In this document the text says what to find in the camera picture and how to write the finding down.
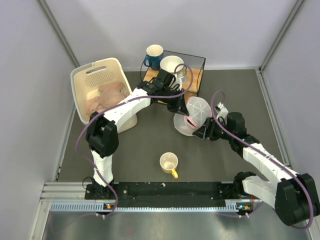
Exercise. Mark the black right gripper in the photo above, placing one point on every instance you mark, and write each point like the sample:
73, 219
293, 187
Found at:
209, 127

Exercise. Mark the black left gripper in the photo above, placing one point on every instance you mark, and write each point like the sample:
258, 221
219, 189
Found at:
179, 106

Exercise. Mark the white mesh laundry bag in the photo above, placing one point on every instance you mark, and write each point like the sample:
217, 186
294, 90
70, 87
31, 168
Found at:
199, 110

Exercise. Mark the pink bra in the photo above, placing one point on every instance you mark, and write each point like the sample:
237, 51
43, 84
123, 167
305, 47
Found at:
190, 122

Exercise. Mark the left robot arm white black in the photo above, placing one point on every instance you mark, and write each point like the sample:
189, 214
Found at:
103, 128

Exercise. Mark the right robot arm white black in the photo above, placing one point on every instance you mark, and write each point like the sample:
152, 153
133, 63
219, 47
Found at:
293, 196

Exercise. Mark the cream plastic laundry basket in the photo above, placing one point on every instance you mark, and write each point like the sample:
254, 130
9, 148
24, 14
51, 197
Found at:
87, 79

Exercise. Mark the cream ceramic bowl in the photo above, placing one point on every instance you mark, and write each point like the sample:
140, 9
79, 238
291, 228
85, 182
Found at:
173, 64

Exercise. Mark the yellow mug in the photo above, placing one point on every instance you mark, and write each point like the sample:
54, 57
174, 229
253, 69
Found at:
169, 163

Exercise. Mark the blue mug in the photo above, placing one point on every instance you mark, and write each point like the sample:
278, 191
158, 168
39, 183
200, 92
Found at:
154, 55

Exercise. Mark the beige bras in basket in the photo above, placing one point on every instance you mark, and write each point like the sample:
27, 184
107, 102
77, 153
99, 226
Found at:
109, 95

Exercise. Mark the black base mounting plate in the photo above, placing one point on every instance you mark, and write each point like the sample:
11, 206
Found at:
167, 194

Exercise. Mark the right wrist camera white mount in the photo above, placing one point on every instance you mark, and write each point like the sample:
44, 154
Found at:
221, 111

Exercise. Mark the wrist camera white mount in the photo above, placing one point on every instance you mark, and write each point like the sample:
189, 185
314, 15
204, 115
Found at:
180, 79
221, 111

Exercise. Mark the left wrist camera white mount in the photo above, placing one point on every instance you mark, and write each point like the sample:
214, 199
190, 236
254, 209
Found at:
180, 79

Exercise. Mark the black wire wooden shelf rack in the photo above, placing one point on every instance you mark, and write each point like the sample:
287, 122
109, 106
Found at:
197, 64

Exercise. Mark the grey slotted cable duct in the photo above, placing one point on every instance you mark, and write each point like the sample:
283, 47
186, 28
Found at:
106, 207

